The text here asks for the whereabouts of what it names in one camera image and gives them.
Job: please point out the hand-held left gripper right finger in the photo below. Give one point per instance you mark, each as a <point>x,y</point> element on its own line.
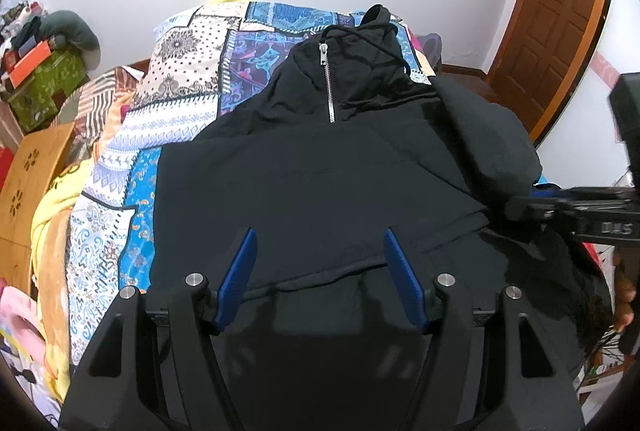
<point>406,281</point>

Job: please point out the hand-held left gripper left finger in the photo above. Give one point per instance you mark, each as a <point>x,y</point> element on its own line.
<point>235,281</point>

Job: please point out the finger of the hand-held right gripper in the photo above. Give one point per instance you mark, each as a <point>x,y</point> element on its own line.
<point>535,208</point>

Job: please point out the black zip hoodie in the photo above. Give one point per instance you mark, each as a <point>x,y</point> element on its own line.
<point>325,186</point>

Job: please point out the person's right hand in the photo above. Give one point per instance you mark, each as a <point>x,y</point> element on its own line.
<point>626,291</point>

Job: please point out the yellow blanket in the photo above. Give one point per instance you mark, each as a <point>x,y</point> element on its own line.
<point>50,251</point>

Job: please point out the purple cushion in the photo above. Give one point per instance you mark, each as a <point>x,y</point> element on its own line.
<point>430,51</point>

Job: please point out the brown wooden door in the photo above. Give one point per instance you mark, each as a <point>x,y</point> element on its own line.
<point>555,11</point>

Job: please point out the pink cloth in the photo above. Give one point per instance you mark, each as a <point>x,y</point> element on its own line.
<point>20,316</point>

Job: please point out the brown striped cloth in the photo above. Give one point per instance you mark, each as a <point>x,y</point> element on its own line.
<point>100,106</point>

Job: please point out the wooden folding table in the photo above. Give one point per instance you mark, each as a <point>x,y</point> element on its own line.
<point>30,191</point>

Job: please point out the patchwork printed blanket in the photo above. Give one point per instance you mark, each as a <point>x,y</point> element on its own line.
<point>180,61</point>

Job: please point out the red box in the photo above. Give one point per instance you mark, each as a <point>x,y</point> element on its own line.
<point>6,168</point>

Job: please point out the green cardboard box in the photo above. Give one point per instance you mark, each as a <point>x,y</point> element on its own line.
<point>45,91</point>

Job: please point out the yellow pillow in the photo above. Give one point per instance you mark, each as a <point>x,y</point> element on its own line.
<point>227,1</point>

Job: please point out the orange flat box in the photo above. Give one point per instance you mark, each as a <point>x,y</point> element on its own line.
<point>30,63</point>

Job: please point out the grey neck pillow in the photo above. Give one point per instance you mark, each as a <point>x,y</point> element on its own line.
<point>75,28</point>

